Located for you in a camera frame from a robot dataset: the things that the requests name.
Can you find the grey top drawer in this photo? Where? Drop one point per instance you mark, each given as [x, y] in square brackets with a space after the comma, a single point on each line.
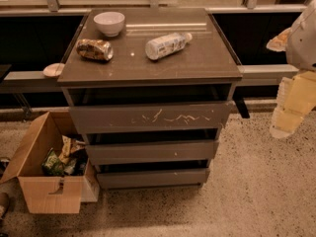
[137, 118]

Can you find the white plastic bottle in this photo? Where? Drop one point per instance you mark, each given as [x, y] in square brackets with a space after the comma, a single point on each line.
[166, 45]

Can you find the grey metal window ledge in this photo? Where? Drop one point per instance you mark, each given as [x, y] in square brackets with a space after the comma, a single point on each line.
[36, 82]

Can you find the grey drawer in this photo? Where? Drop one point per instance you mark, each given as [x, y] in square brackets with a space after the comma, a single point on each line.
[137, 118]
[152, 152]
[128, 180]

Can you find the dark object at left edge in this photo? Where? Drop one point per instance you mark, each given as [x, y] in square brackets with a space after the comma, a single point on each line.
[4, 203]

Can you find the cardboard box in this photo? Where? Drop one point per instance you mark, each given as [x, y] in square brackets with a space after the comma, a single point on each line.
[49, 194]

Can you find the crushed metal can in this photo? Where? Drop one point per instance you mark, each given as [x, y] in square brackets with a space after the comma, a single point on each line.
[96, 49]

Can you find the grey drawer cabinet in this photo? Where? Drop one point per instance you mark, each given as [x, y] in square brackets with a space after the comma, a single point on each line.
[203, 72]

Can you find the white ceramic bowl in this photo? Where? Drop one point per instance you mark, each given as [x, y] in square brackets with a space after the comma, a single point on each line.
[110, 23]

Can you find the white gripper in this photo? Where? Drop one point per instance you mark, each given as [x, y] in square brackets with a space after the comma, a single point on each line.
[303, 43]

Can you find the crumpled snack wrappers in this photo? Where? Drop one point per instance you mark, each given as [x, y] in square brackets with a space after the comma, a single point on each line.
[73, 156]

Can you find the grey bottom drawer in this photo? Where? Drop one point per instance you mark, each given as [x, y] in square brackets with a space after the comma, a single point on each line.
[128, 180]

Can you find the green snack bag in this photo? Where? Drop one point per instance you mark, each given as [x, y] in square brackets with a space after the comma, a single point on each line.
[52, 165]

